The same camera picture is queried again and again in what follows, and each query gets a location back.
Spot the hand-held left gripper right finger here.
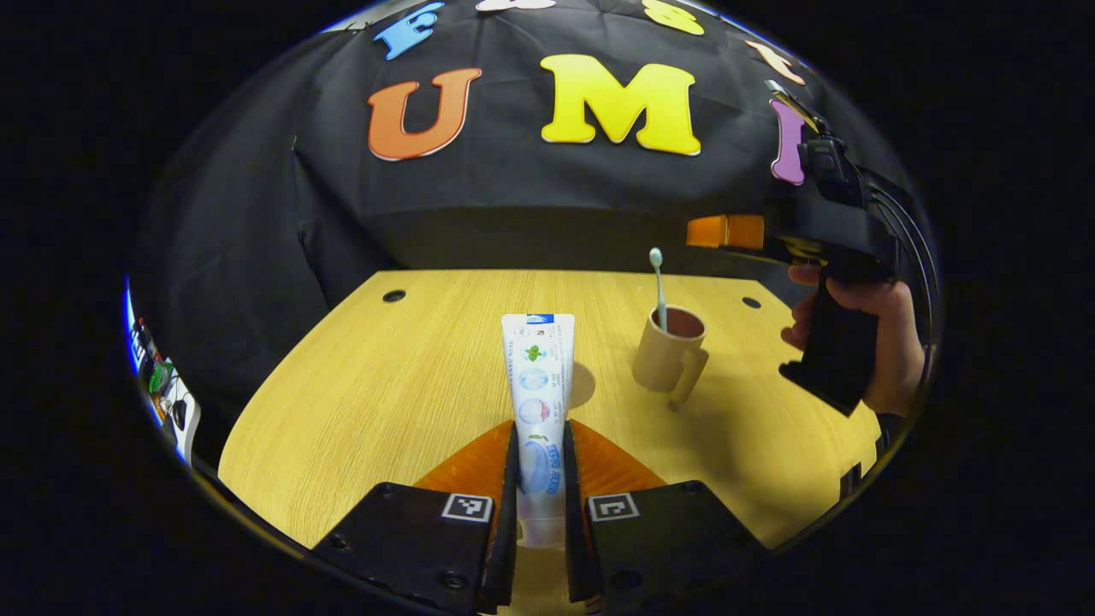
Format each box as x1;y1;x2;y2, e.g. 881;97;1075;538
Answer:
562;419;772;615

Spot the black backdrop cloth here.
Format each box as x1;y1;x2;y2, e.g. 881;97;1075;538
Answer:
128;0;933;480

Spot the brown round coaster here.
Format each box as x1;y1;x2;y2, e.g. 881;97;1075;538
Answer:
568;360;598;410

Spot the pale green toothbrush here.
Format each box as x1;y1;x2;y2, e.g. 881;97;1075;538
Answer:
648;247;671;335

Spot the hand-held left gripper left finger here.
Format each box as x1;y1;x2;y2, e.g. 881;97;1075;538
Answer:
312;421;521;615

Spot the white toothpaste tube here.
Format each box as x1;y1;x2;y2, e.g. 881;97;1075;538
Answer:
500;312;577;549

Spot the beige cup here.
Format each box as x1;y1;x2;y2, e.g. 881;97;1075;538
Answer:
632;305;711;410

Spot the white side table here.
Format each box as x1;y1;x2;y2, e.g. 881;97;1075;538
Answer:
150;368;204;467

